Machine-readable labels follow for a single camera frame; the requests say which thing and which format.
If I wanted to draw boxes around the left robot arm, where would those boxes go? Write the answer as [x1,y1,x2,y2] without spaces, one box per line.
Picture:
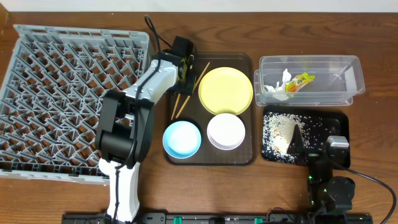
[95,36,197,223]

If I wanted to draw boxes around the spilled rice food scraps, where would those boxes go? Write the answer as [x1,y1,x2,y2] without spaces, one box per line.
[261,112,340,164]

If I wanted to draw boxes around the white tissue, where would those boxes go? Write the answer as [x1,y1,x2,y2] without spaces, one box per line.
[264,69,292,101]

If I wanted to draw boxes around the black rectangular tray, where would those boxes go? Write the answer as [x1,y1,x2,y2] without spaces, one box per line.
[261,105,349,166]

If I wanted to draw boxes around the grey plastic dish rack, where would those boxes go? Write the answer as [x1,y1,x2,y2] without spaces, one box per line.
[1,24,154,185]

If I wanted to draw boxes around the white bowl with food scraps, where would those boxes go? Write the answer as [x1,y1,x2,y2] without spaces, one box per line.
[206,113,246,151]

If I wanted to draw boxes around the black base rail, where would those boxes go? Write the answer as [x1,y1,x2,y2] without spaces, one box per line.
[61,213,373,224]

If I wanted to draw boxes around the wooden chopstick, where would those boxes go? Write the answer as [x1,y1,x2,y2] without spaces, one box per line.
[170,94,181,120]
[175,62,210,119]

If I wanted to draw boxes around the dark brown serving tray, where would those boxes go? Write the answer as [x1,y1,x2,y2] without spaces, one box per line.
[164,52,257,166]

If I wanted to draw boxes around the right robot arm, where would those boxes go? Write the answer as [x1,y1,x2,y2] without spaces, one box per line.
[287,124,355,223]

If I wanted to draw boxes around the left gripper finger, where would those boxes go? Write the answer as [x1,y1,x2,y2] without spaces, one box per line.
[180,73,196,95]
[166,80,183,94]

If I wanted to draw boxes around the green snack wrapper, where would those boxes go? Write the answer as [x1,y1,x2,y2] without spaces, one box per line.
[285,72,315,93]

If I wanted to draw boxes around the light blue bowl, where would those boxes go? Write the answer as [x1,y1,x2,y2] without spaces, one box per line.
[162,121,201,159]

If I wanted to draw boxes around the yellow round plate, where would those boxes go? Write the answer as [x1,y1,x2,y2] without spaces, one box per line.
[198,67,254,115]

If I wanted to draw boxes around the clear plastic waste bin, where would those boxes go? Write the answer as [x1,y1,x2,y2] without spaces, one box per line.
[253,55,365,106]

